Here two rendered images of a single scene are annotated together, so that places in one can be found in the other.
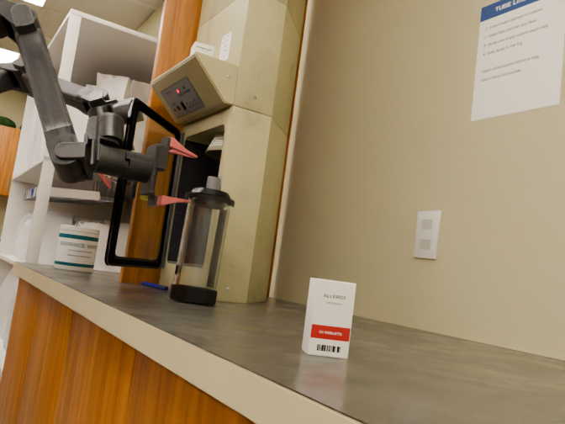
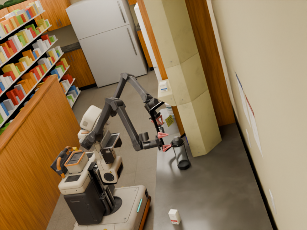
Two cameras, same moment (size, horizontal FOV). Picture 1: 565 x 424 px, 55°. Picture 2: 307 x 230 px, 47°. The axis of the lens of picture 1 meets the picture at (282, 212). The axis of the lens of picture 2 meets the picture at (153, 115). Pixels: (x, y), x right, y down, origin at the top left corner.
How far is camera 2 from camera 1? 206 cm
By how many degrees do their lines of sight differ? 52
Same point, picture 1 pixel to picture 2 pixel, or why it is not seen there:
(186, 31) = not seen: hidden behind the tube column
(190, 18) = not seen: hidden behind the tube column
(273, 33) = (179, 76)
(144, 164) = (154, 144)
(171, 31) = (158, 56)
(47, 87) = (127, 126)
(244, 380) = not seen: outside the picture
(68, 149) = (137, 147)
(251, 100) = (182, 101)
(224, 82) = (170, 101)
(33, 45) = (119, 112)
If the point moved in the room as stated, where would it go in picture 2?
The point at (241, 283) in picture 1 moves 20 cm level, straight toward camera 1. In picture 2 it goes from (202, 149) to (192, 165)
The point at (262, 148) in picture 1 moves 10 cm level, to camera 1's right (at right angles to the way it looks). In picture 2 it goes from (192, 112) to (204, 112)
